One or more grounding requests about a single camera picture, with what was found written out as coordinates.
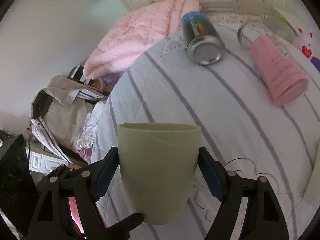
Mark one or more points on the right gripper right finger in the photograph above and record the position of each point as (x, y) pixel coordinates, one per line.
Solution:
(264, 218)

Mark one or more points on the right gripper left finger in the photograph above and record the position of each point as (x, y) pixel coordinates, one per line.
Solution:
(52, 215)

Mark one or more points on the pale green cup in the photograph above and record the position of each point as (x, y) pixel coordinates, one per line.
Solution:
(157, 166)

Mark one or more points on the white drawer cabinet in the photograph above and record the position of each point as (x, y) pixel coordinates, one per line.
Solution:
(41, 159)

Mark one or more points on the beige jacket pile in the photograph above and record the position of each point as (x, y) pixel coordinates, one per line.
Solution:
(60, 114)

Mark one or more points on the striped white table cover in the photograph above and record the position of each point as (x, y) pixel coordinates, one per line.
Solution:
(241, 127)

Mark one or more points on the left pink bunny plush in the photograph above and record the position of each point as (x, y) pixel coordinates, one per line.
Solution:
(304, 42)

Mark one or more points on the blue black metal can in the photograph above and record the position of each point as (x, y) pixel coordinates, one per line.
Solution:
(204, 44)

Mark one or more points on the folded pink quilt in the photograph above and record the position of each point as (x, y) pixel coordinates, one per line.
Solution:
(134, 33)

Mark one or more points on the grey pillow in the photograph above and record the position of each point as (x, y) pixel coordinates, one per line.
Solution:
(281, 29)

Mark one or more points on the white pillow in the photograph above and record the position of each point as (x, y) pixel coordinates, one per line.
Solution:
(293, 21)

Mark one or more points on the pink heart bed sheet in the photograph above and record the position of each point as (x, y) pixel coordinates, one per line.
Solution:
(234, 18)

